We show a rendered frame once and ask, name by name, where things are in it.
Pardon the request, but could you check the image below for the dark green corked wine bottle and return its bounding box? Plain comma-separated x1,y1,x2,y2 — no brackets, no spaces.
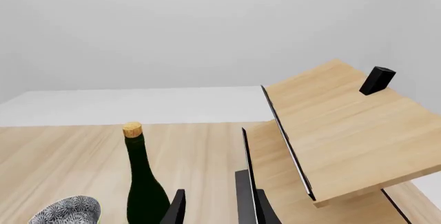
122,121,172,224

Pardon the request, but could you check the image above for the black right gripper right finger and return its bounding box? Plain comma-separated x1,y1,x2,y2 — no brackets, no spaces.
256,189,283,224

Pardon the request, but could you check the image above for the pale wooden cabinet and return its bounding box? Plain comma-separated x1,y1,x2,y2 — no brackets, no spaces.
260,58,441,224

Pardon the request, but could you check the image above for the small black block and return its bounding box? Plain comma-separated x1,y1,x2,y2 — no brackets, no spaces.
358,65,397,96

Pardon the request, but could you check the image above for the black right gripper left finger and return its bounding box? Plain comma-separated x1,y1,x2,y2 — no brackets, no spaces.
160,189,187,224

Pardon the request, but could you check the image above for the grey patterned bowl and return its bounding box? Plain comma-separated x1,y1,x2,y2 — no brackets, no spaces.
27,195,103,224

